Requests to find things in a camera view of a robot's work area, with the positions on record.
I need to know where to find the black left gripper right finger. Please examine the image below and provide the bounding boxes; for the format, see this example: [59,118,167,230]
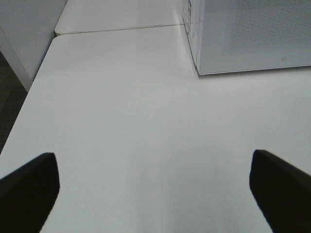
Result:
[249,150,311,233]

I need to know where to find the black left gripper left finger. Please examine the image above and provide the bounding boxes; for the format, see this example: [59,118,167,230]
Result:
[0,152,60,233]

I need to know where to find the white microwave door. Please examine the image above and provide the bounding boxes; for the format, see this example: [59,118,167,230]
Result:
[197,0,311,74]

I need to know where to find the white microwave oven body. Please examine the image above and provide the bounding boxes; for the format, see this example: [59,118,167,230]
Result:
[182,0,206,73]

